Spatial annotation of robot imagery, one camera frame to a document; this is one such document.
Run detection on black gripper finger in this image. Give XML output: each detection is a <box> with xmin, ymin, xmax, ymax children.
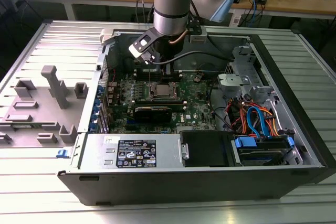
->
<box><xmin>161</xmin><ymin>60</ymin><xmax>175</xmax><ymax>83</ymax></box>

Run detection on silver socket cover frame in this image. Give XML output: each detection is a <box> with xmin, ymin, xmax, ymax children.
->
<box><xmin>150</xmin><ymin>81</ymin><xmax>180</xmax><ymax>100</ymax></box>

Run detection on black RAM slot bank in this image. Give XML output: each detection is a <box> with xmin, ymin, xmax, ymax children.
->
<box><xmin>132</xmin><ymin>99</ymin><xmax>187</xmax><ymax>112</ymax></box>
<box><xmin>133</xmin><ymin>69</ymin><xmax>183</xmax><ymax>82</ymax></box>

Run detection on green Dell motherboard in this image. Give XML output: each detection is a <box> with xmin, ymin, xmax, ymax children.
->
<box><xmin>106</xmin><ymin>70</ymin><xmax>224</xmax><ymax>134</ymax></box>

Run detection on black graphics card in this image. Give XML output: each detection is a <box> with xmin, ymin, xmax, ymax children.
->
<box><xmin>133</xmin><ymin>105</ymin><xmax>173</xmax><ymax>124</ymax></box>

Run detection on silver drive cage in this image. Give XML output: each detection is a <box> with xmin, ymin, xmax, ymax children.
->
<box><xmin>217</xmin><ymin>45</ymin><xmax>279</xmax><ymax>111</ymax></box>

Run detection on white labelled box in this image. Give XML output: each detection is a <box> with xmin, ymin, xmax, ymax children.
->
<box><xmin>230</xmin><ymin>11</ymin><xmax>243</xmax><ymax>27</ymax></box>

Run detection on silver power supply unit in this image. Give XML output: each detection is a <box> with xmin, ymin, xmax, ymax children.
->
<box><xmin>77</xmin><ymin>132</ymin><xmax>182</xmax><ymax>170</ymax></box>

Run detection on black open PC case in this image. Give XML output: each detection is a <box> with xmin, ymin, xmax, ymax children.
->
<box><xmin>57</xmin><ymin>26</ymin><xmax>336</xmax><ymax>207</ymax></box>

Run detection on hard disk in blue carrier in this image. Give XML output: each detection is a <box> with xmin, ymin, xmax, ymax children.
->
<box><xmin>230</xmin><ymin>134</ymin><xmax>295</xmax><ymax>167</ymax></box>

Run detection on small blue plastic clip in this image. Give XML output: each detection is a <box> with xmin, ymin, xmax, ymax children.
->
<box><xmin>56</xmin><ymin>148</ymin><xmax>71</xmax><ymax>159</ymax></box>

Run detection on grey parts rack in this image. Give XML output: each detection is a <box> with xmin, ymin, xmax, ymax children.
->
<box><xmin>0</xmin><ymin>65</ymin><xmax>89</xmax><ymax>149</ymax></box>

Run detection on copper coloured cable loop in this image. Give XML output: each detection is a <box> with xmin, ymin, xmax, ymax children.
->
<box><xmin>169</xmin><ymin>29</ymin><xmax>188</xmax><ymax>45</ymax></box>

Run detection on black camera cable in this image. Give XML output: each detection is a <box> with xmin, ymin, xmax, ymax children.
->
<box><xmin>151</xmin><ymin>0</ymin><xmax>235</xmax><ymax>65</ymax></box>

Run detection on wrist camera with black bracket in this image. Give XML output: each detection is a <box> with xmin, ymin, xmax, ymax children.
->
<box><xmin>188</xmin><ymin>18</ymin><xmax>208</xmax><ymax>44</ymax></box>
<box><xmin>128</xmin><ymin>27</ymin><xmax>158</xmax><ymax>65</ymax></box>

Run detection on black power wire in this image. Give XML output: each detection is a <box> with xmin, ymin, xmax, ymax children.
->
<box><xmin>208</xmin><ymin>81</ymin><xmax>233</xmax><ymax>133</ymax></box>

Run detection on red yellow power wires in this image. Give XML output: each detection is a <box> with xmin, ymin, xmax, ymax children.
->
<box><xmin>225</xmin><ymin>99</ymin><xmax>246</xmax><ymax>132</ymax></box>

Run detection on silver bay handle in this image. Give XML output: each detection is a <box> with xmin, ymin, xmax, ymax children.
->
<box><xmin>179</xmin><ymin>142</ymin><xmax>190</xmax><ymax>160</ymax></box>

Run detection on blue network cable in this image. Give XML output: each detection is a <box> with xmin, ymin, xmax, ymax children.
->
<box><xmin>250</xmin><ymin>0</ymin><xmax>260</xmax><ymax>23</ymax></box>

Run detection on blue flat wire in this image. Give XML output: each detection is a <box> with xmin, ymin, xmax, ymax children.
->
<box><xmin>246</xmin><ymin>105</ymin><xmax>272</xmax><ymax>140</ymax></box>

